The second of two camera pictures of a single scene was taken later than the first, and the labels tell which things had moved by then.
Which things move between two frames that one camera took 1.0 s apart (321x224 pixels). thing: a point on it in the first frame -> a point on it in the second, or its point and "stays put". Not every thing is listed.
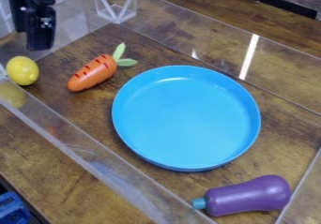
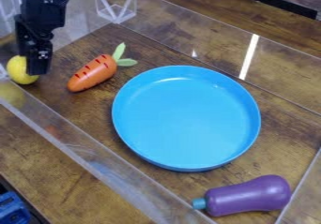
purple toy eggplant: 264,193 stays put
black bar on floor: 272,1 stays put
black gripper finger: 19,8 -> 23,40
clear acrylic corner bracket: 117,13 stays put
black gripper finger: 40,28 -> 39,58
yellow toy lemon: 23,70 stays put
